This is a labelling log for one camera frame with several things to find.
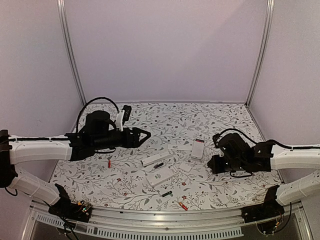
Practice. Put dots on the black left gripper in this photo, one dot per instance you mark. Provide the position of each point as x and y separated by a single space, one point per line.
134 142

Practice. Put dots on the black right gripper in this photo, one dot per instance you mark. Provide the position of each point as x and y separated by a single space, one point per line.
213 164

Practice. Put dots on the white battery holder box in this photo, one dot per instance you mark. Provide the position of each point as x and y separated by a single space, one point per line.
155 158

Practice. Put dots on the white battery compartment cover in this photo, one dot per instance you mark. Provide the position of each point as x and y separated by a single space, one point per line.
184 167

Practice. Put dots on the black battery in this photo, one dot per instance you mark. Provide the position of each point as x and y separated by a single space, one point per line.
169 193
158 165

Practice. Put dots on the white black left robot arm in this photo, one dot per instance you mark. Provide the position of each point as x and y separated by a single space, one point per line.
98 134

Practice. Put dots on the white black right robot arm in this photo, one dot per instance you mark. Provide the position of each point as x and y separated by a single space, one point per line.
265 156

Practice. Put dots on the red orange battery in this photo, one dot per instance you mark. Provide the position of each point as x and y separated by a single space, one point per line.
199 140

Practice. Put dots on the white plastic strip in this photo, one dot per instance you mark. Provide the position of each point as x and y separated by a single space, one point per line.
179 147

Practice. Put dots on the floral patterned table mat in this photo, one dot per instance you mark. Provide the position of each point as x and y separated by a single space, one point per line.
124 185

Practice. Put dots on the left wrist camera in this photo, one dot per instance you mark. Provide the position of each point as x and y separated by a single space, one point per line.
122 117

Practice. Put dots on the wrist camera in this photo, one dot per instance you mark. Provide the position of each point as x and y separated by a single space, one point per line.
216 139
122 117

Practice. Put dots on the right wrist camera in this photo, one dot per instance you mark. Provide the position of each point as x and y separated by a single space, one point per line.
216 139

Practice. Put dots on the aluminium front rail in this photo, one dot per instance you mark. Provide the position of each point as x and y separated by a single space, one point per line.
173 223

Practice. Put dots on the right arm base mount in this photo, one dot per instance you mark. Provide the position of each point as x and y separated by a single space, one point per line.
268 216

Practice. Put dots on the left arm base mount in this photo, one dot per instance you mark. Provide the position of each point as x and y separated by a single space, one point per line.
64 208

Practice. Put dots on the left aluminium frame post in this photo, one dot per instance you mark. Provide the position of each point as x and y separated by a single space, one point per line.
69 50

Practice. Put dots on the aluminium frame post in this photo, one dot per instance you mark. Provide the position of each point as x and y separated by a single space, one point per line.
270 4
69 50

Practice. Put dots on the right aluminium frame post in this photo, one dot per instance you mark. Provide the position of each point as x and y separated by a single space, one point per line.
270 4

